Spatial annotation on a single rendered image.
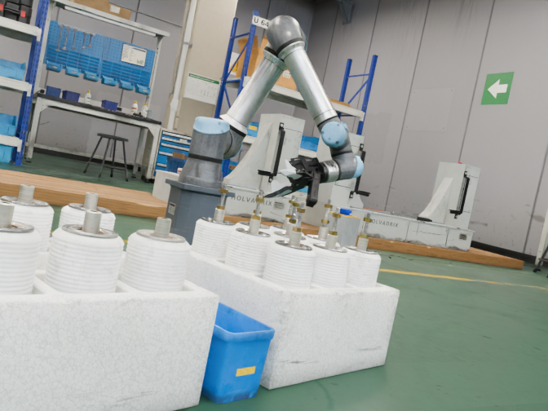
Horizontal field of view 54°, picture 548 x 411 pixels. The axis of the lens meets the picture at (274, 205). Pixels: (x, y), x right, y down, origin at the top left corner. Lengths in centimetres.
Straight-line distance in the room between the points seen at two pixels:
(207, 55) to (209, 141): 609
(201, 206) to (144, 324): 101
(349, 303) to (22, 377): 65
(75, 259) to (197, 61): 709
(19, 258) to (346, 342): 70
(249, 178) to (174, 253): 287
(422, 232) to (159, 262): 375
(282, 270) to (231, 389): 24
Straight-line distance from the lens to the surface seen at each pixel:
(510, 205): 690
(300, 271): 103
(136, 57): 733
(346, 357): 118
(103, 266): 76
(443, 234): 463
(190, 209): 174
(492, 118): 732
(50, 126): 951
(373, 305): 121
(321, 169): 178
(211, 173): 177
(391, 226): 423
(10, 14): 591
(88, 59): 721
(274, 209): 360
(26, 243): 71
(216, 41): 792
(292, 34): 179
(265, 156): 370
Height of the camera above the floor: 38
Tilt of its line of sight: 3 degrees down
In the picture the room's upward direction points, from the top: 11 degrees clockwise
